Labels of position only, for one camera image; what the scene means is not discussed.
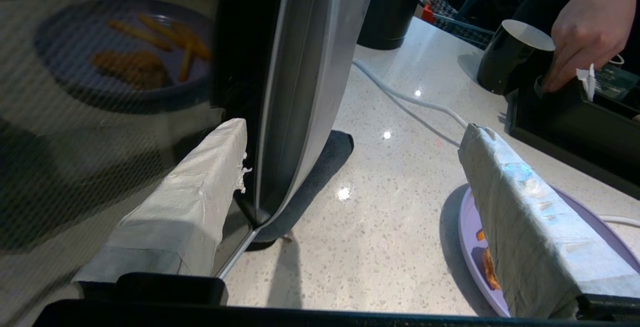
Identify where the black cup white inside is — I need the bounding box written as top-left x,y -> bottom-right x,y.
476,19 -> 557,96

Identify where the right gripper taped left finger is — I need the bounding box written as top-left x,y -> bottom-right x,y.
72,118 -> 249,308

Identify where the lilac plate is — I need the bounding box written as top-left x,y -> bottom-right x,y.
458,182 -> 640,318

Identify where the white tissue piece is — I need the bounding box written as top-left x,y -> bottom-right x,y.
575,63 -> 597,103

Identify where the dark green packet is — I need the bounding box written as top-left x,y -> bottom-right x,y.
595,64 -> 640,105

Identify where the white power cable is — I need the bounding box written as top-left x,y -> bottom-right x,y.
351,59 -> 640,228

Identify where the black kettle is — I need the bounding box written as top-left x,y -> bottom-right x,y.
356,0 -> 432,51

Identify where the wire mesh basket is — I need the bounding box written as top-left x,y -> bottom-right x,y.
430,0 -> 498,51

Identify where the fried chicken piece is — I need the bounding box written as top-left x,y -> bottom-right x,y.
481,247 -> 502,291

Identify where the bare person hand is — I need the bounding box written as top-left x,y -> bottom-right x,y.
541,0 -> 640,94

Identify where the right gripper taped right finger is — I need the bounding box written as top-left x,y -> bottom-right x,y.
457,123 -> 640,320

